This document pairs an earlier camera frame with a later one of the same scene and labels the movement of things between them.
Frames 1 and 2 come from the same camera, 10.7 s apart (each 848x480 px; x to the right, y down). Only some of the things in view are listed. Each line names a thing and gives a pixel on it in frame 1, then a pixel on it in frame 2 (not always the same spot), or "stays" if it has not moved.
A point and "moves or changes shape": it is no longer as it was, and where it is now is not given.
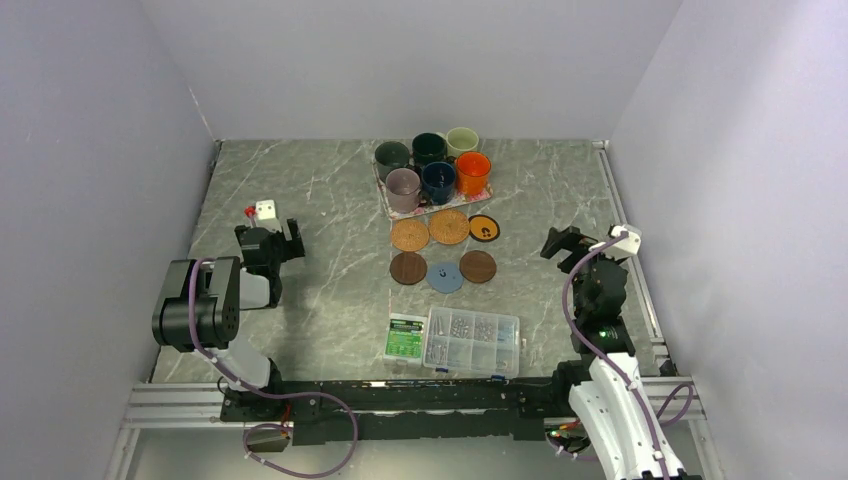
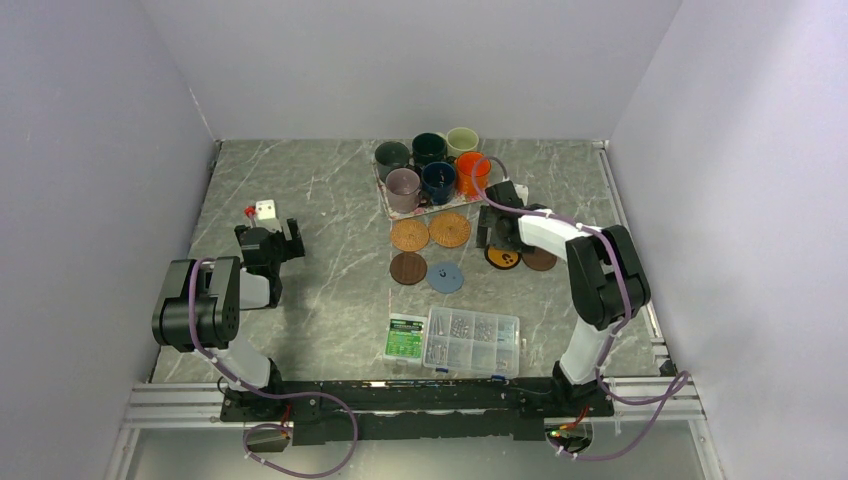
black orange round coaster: x=483 y=228 moves or changes shape
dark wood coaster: x=477 y=266 -> x=539 y=259
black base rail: x=328 y=410 stays
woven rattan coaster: x=449 y=227 stays
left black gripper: x=293 y=247 stays
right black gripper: x=570 y=239 -> x=486 y=220
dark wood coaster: x=408 y=268 stays
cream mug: x=461 y=140 stays
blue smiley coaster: x=445 y=277 stays
